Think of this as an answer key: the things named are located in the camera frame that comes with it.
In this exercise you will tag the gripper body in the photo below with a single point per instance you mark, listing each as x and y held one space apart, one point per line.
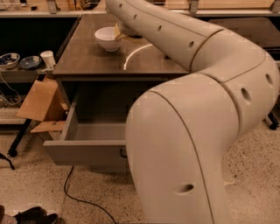
129 30

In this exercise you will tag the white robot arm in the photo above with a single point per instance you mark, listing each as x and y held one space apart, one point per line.
177 132

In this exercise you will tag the open grey top drawer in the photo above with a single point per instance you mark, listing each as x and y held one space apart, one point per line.
87 140

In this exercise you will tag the white ceramic bowl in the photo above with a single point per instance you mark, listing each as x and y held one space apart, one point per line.
106 38

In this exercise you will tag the white paper cup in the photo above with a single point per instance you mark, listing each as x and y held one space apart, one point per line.
48 58

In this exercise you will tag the dark blue plate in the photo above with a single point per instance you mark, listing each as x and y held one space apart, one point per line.
30 63

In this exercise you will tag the brown cardboard box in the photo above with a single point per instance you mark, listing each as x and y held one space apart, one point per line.
44 103

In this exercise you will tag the blue patterned bowl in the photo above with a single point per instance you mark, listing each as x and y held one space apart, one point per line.
9 60

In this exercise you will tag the grey side shelf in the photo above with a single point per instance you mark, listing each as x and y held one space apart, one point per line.
22 76

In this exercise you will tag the black top drawer handle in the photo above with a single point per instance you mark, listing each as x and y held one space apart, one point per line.
123 153

